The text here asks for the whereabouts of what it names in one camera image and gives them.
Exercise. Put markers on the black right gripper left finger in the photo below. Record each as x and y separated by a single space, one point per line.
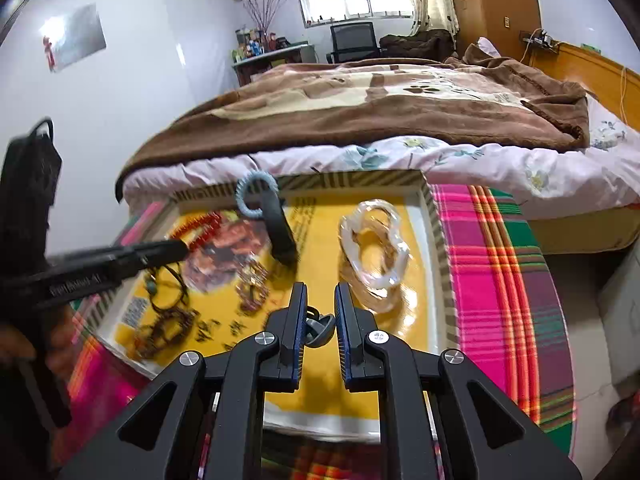
282 370

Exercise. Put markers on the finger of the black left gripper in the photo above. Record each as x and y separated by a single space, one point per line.
150 255

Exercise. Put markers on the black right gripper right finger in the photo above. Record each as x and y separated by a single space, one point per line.
363 362

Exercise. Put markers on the black cord teal bead tie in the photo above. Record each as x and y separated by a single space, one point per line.
166 289

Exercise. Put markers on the red bead bracelet gold charms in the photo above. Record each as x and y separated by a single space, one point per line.
196 231

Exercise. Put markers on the black cord pink bead tie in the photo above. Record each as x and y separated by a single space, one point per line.
319 328

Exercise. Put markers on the yellow striped cardboard box tray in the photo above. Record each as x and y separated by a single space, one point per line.
234 283

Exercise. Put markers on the colourful plaid tablecloth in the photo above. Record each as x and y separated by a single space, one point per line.
503 312

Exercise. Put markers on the cluttered desk shelf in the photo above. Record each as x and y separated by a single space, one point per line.
251 68

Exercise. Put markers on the dried branch bouquet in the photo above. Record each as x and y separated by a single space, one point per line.
263 12

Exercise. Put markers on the brown fleece blanket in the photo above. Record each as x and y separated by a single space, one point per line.
476 99

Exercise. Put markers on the black office chair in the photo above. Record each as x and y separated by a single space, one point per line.
353 42

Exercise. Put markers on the pink floral bed sheet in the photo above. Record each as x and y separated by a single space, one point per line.
546 184

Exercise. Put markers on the wooden bed headboard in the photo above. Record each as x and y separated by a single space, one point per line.
615 86

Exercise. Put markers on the wooden wardrobe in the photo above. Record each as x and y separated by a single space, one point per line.
500 21

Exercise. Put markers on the silver wall poster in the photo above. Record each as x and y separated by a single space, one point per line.
68 38

